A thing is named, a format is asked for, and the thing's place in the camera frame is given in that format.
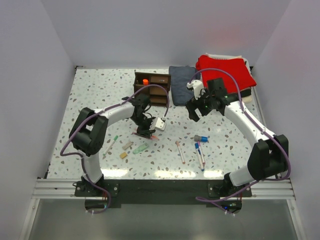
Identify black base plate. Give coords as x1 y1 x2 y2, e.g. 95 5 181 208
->
72 178 243 210

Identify white basket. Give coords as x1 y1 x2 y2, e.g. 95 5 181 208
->
204 52 254 103

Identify red folded cloth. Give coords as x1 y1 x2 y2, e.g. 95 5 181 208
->
195 54 258 94

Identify blue folded towel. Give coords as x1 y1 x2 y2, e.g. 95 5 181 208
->
168 66 197 106

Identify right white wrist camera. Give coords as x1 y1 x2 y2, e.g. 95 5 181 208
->
186 79 207 100

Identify tan eraser block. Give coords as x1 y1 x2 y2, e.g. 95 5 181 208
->
119 152 128 159

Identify green capped white marker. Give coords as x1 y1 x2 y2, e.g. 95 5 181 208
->
102 135 119 156

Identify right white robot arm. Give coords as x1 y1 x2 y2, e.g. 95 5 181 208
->
186 78 291 200

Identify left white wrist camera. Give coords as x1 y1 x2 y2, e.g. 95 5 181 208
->
150 117 167 131

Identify beige capped white marker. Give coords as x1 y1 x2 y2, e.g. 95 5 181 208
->
175 141 186 164

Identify beige eraser piece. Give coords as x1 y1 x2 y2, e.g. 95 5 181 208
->
122 141 133 151

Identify orange black highlighter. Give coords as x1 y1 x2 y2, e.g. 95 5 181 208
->
142 79 149 86

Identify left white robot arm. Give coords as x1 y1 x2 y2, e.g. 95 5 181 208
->
69 94 156 197

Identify purple capped white marker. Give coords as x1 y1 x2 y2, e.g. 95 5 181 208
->
197 141 206 168

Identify brown wooden desk organizer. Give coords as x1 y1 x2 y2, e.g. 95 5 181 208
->
133 72 171 107

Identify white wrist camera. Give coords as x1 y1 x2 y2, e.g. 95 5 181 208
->
186 79 207 100
150 117 167 131

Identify green clear correction tape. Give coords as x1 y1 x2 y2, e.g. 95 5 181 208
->
133 143 149 154

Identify blue capped white marker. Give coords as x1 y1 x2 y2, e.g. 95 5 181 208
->
194 142 205 172

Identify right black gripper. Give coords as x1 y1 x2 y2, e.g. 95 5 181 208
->
185 87 215 122

